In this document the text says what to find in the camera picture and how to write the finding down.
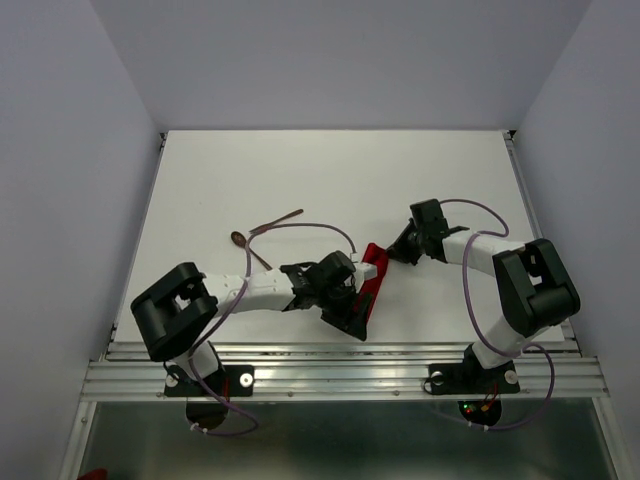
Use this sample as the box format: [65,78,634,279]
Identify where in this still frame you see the red cloth napkin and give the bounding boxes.
[354,242,389,323]

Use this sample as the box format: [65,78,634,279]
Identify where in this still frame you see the aluminium rail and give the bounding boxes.
[501,130,581,354]
[92,129,167,360]

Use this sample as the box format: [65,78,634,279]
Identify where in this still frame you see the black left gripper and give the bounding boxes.
[315,280,372,340]

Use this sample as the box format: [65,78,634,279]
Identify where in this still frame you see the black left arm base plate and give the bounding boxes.
[163,363,255,398]

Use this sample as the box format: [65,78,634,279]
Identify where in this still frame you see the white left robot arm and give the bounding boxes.
[130,251,377,394]

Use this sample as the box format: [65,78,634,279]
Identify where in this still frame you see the dark wooden spoon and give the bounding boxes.
[230,231,273,270]

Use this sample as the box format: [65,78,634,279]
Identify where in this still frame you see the dark wooden fork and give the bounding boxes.
[249,208,304,235]

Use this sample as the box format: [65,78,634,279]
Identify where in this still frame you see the aluminium right side rail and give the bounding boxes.
[501,130,581,354]

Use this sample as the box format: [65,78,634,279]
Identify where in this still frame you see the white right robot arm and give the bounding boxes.
[387,199,581,390]

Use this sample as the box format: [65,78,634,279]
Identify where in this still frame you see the red object bottom left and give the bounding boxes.
[77,468,108,480]

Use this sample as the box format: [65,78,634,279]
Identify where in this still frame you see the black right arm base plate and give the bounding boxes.
[423,362,520,397]

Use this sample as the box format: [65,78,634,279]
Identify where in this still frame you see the aluminium left side rail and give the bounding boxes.
[92,129,167,360]

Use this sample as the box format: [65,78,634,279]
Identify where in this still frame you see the aluminium front rail frame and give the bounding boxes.
[81,341,609,402]

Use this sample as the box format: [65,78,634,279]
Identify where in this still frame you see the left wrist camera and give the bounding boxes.
[352,261,377,289]

